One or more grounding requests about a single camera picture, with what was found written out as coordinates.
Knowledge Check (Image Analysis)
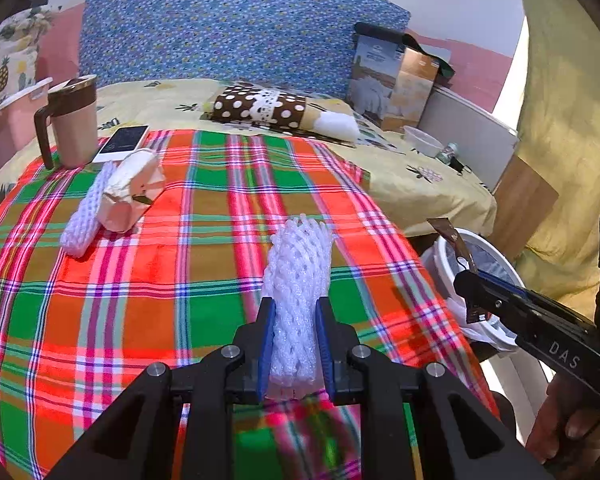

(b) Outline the yellow curtain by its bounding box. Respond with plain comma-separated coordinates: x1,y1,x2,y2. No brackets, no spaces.
511,0,600,307

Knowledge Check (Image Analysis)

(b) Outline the blue floral headboard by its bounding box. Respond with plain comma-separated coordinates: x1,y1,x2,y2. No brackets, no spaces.
79,0,412,102

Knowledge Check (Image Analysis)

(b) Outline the white bin liner bag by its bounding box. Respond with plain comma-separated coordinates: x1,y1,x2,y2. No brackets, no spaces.
449,294,517,352

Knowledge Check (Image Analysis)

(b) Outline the pink mug with brown handle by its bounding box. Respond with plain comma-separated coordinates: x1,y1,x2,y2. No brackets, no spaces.
33,74,100,170

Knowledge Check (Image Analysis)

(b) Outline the clear plastic bowl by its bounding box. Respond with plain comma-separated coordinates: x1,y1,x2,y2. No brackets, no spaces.
402,125,445,158

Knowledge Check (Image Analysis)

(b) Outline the brown foil snack wrapper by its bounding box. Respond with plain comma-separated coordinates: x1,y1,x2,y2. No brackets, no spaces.
426,217,487,324

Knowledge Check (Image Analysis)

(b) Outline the white trash bin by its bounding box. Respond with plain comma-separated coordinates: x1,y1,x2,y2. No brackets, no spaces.
419,228,529,357

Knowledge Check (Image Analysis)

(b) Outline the yellow pineapple print bedsheet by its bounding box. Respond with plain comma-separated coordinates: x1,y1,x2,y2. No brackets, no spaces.
0,78,499,239

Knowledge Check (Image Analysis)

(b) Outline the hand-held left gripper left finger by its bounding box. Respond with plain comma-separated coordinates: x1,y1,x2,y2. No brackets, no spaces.
45,297,277,480

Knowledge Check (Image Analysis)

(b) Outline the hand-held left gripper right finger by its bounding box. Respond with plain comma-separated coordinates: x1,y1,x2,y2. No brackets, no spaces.
315,297,551,480

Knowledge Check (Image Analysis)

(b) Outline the gold cardboard box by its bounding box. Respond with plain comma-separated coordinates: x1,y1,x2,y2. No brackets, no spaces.
379,48,457,134

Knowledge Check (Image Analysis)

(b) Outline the white cabinet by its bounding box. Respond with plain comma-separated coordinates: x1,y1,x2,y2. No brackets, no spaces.
416,84,519,194

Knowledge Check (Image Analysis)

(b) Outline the bedding product box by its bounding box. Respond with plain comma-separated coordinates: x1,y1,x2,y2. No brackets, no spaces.
344,22,407,129

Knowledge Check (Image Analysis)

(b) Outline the brown polka dot pillow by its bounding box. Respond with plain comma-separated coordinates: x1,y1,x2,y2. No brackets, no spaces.
199,82,361,142

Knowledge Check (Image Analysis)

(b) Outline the pink storage box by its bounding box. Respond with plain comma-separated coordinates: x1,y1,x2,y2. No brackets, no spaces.
0,77,54,187

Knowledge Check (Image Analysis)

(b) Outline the wooden board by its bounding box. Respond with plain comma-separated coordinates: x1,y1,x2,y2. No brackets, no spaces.
486,153,559,262

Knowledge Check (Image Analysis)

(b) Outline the person's right hand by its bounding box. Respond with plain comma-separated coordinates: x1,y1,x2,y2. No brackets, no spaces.
525,374,600,466

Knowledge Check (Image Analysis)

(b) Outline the white foam fruit net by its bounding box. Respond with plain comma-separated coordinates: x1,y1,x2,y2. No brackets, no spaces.
59,160,117,260
262,213,334,402

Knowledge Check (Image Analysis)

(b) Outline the plaid cloth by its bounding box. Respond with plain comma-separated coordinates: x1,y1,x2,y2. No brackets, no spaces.
0,129,499,480

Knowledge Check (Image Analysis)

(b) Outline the pineapple print pillow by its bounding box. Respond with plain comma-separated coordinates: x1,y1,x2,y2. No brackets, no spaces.
0,2,64,117

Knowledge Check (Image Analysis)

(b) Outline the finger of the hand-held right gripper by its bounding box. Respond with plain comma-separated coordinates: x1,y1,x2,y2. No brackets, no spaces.
452,268,532,343
472,270,547,308

